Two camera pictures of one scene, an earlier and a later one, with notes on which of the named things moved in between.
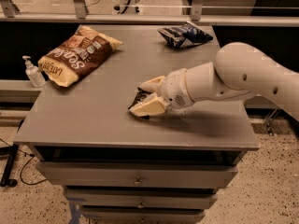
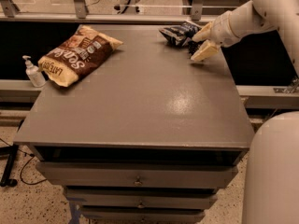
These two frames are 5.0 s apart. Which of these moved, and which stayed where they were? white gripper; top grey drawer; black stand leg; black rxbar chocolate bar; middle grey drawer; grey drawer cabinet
Moved: black rxbar chocolate bar; white gripper
Stayed: grey drawer cabinet; top grey drawer; black stand leg; middle grey drawer
